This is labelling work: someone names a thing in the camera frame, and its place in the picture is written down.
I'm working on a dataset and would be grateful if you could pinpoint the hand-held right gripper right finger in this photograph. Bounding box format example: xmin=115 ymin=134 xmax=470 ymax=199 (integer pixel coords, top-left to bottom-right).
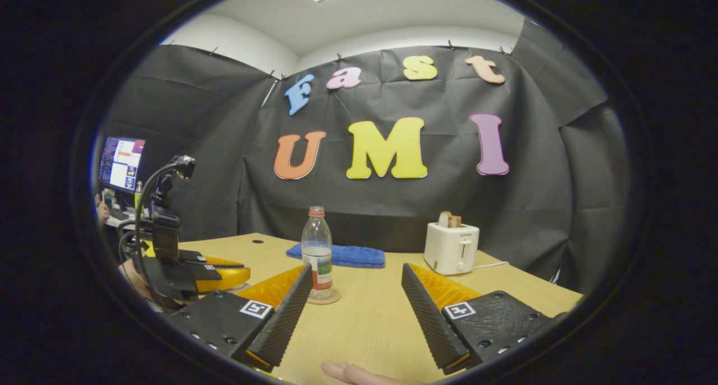
xmin=401 ymin=263 xmax=553 ymax=375

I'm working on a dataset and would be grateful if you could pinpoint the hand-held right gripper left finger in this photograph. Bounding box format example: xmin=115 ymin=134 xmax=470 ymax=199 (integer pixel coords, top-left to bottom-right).
xmin=168 ymin=263 xmax=314 ymax=373

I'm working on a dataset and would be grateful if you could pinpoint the round brown coaster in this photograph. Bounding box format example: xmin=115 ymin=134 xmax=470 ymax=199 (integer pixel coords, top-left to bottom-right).
xmin=306 ymin=288 xmax=341 ymax=305

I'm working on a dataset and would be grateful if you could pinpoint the clear plastic water bottle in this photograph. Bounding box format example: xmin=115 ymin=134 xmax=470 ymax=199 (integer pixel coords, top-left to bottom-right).
xmin=301 ymin=207 xmax=333 ymax=304

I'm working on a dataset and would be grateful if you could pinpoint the white toaster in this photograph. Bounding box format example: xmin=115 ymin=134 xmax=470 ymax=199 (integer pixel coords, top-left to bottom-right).
xmin=424 ymin=222 xmax=480 ymax=276

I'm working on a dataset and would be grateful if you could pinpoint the computer monitor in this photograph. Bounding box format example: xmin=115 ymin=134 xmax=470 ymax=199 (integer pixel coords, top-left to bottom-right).
xmin=99 ymin=136 xmax=146 ymax=194

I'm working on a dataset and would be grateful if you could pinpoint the blue folded towel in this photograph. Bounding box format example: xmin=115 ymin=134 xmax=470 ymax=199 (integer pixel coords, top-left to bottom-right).
xmin=286 ymin=243 xmax=386 ymax=269

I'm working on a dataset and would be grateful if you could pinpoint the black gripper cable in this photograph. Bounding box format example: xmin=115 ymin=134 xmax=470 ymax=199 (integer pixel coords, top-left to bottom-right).
xmin=117 ymin=163 xmax=180 ymax=313

